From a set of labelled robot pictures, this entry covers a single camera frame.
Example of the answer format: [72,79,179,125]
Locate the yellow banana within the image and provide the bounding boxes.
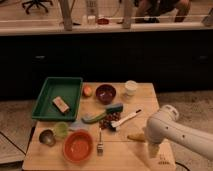
[127,133,146,142]

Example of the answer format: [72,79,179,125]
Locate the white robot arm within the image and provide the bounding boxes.
[145,105,213,161]

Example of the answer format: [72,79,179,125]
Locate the purple bowl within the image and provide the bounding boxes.
[95,84,116,105]

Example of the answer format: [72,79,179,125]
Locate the orange bowl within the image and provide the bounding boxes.
[62,130,93,163]

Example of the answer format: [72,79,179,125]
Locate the wooden board table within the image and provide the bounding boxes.
[23,83,176,171]

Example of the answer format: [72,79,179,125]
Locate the silver fork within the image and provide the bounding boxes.
[97,128,104,156]

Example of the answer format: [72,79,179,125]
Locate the red grapes bunch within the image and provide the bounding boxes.
[99,112,121,129]

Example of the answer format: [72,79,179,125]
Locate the white cup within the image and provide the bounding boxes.
[124,80,138,96]

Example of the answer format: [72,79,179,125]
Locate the grey blue cloth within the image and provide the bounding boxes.
[69,120,89,131]

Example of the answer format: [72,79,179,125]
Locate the orange peach fruit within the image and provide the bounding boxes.
[83,85,93,97]

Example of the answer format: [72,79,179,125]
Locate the small green cup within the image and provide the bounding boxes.
[53,122,68,138]

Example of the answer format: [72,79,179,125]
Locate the green plastic tray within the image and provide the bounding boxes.
[32,77,83,121]

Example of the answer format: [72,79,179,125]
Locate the tan sponge block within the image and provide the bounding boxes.
[52,96,70,114]

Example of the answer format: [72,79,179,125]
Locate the small metal cup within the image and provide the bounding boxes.
[39,129,56,146]

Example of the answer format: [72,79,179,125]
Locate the red dish on counter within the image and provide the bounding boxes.
[97,18,109,25]

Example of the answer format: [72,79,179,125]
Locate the seated person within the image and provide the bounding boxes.
[135,0,191,23]

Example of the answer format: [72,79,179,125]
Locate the black office chair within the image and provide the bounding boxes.
[22,0,53,14]

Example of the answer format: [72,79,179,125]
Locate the black floor cable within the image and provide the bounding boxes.
[175,161,192,171]

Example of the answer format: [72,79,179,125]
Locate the green handled scrub brush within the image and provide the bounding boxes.
[81,103,123,124]

